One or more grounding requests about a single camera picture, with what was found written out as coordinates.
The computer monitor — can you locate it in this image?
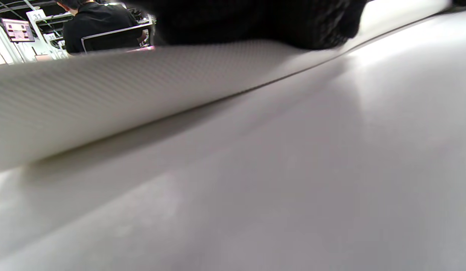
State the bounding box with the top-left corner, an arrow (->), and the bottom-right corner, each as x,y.
2,18 -> 35,43

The person's left hand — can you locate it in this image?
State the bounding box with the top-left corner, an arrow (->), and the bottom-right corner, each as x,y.
124,0 -> 369,50

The dark chair with grey rim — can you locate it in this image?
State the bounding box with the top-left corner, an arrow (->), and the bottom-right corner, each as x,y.
81,23 -> 155,53

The green striped mouse pad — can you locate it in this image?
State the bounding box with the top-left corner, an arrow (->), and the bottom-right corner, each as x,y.
0,0 -> 454,172

